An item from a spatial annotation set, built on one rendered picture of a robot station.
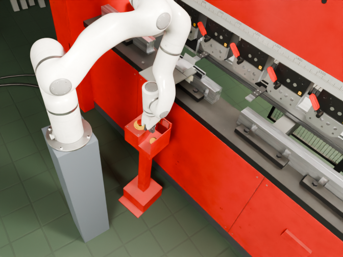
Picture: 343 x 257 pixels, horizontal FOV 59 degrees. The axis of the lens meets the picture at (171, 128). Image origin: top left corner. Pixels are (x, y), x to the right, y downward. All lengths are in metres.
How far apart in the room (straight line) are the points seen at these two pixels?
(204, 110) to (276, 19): 0.64
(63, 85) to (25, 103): 1.98
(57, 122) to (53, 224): 1.17
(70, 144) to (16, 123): 1.56
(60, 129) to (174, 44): 0.55
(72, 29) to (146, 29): 1.30
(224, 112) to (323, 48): 0.67
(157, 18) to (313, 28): 0.56
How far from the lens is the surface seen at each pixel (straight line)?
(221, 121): 1.64
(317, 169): 1.53
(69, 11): 2.21
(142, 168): 1.94
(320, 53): 1.24
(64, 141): 1.32
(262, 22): 1.32
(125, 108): 2.29
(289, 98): 1.37
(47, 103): 1.18
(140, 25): 1.02
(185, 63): 1.74
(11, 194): 2.47
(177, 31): 1.16
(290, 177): 1.56
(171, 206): 2.29
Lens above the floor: 2.06
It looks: 50 degrees down
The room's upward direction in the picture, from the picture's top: 10 degrees clockwise
